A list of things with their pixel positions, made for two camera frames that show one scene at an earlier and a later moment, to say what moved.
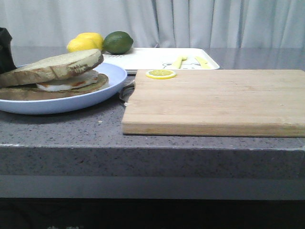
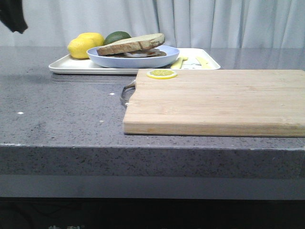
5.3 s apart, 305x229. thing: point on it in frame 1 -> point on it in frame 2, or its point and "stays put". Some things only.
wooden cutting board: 221,103 stays put
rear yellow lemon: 86,41 stays put
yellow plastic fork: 177,64 stays put
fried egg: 83,79 -> 143,53
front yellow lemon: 86,41 stays put
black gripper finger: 6,62 -> 12,15
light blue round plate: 116,81 -> 146,58
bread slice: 57,67 -> 132,44
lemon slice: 161,74 stays put
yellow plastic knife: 205,64 stays put
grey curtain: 157,24 stays put
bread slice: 32,92 -> 148,53
